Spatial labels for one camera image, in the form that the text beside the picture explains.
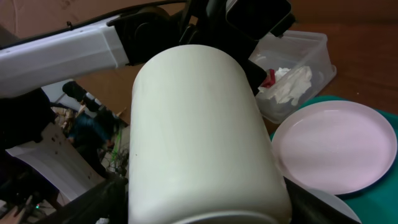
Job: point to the white cup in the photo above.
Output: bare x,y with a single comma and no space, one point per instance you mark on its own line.
199,150

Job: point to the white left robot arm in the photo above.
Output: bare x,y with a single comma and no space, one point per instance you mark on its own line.
62,59

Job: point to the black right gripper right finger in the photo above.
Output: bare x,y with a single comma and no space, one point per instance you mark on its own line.
308,209

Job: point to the white paper napkin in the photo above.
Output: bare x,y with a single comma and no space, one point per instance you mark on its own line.
291,89

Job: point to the large pink plate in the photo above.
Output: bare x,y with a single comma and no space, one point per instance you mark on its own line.
337,146

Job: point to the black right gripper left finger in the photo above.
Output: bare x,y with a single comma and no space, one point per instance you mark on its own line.
106,200

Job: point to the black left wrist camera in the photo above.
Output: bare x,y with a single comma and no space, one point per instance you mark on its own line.
253,19

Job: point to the clear plastic waste bin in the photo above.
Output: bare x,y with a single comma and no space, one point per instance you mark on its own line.
294,50

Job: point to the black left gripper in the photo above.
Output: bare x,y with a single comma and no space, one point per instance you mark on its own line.
204,23

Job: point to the grey-green bowl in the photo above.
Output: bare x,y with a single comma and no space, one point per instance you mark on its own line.
335,203

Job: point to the teal plastic tray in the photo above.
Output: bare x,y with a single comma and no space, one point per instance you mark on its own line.
378,202

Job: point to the red snack wrapper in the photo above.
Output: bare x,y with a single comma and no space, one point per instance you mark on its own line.
270,79

